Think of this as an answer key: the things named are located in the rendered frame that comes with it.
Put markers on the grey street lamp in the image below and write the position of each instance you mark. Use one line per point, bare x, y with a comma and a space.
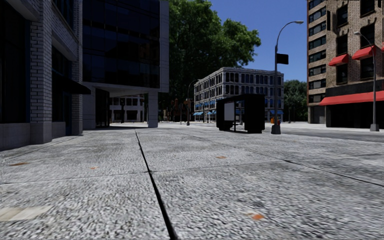
275, 90
188, 108
373, 90

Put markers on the brown brick building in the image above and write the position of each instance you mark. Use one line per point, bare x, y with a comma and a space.
351, 39

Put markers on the grey brick building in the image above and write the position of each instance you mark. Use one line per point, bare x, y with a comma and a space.
40, 75

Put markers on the glass tower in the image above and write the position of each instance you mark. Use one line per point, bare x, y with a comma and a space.
126, 45

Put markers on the pale stone building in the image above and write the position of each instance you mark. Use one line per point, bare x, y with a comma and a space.
240, 81

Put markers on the black bus shelter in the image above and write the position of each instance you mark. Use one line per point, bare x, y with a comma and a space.
253, 114

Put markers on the trees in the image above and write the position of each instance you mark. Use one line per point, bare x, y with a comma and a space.
198, 48
295, 99

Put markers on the pale concrete building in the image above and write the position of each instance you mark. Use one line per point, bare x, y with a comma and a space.
127, 108

